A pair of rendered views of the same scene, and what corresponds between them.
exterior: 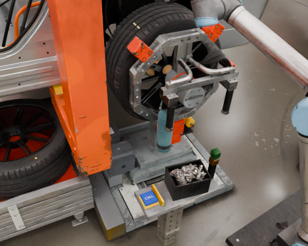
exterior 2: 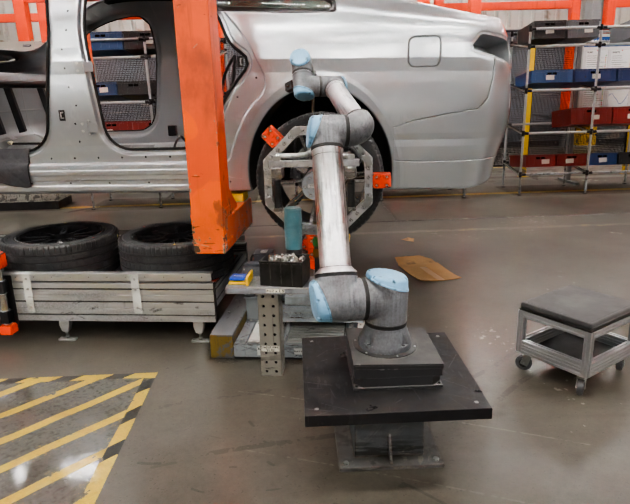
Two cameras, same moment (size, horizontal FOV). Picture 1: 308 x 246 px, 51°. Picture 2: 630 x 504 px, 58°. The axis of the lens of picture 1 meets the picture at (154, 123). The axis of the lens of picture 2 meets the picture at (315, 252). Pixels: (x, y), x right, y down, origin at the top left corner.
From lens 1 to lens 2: 1.99 m
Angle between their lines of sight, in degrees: 39
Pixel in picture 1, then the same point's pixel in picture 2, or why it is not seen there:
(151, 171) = (296, 309)
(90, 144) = (203, 212)
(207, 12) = (298, 82)
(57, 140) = not seen: hidden behind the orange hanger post
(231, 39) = (436, 175)
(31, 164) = (167, 246)
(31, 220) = (148, 305)
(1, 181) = (138, 256)
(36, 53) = not seen: hidden behind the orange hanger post
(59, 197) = (178, 286)
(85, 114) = (198, 174)
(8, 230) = (127, 308)
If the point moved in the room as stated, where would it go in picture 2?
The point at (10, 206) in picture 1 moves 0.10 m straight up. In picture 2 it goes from (132, 274) to (130, 256)
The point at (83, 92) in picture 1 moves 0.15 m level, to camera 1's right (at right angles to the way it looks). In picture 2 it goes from (197, 149) to (221, 150)
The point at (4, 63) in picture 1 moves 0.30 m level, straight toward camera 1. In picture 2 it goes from (181, 159) to (163, 166)
